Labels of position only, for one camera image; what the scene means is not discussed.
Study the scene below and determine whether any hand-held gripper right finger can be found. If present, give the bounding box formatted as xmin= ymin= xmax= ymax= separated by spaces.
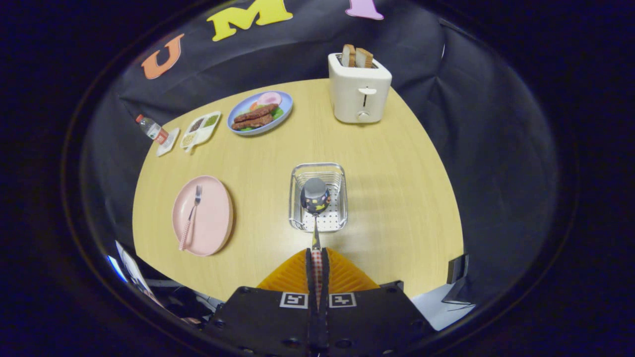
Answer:
xmin=317 ymin=247 xmax=437 ymax=357

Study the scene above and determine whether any clear plastic water bottle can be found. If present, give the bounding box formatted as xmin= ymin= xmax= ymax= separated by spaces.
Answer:
xmin=135 ymin=115 xmax=170 ymax=145

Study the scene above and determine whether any white square coaster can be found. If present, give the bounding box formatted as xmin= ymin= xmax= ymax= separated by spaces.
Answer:
xmin=156 ymin=127 xmax=181 ymax=157

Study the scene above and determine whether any white paper sheet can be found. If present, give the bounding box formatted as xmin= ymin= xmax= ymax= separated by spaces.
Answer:
xmin=115 ymin=240 xmax=164 ymax=308

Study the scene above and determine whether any black table edge clamp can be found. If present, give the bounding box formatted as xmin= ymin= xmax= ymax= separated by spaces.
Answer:
xmin=446 ymin=254 xmax=469 ymax=284

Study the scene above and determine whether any metal wire basket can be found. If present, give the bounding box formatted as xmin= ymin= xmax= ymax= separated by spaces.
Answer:
xmin=289 ymin=163 xmax=349 ymax=234

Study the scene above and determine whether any white divided grain tray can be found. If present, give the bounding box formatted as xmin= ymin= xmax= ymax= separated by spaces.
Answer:
xmin=180 ymin=111 xmax=222 ymax=153

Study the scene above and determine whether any blue food plate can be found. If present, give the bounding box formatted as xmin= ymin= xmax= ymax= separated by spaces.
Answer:
xmin=227 ymin=91 xmax=294 ymax=136

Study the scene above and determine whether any spoon with red checked handle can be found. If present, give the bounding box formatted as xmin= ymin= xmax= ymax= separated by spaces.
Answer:
xmin=300 ymin=177 xmax=332 ymax=308

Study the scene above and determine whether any cream white toaster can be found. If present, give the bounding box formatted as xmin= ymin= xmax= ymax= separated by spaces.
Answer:
xmin=327 ymin=53 xmax=392 ymax=124

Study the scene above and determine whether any pink round plate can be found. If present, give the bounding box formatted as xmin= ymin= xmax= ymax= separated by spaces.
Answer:
xmin=172 ymin=175 xmax=235 ymax=257

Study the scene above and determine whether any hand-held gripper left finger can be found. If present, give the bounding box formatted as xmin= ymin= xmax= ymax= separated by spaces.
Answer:
xmin=206 ymin=248 xmax=318 ymax=357

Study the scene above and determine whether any fork with red checked handle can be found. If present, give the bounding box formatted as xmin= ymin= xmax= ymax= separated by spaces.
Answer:
xmin=179 ymin=185 xmax=203 ymax=251

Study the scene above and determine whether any black backdrop cloth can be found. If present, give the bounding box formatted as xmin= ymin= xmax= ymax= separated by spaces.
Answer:
xmin=82 ymin=0 xmax=559 ymax=303

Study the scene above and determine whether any brown meat strip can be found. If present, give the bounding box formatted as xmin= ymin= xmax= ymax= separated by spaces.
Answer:
xmin=231 ymin=114 xmax=274 ymax=131
xmin=234 ymin=103 xmax=279 ymax=123

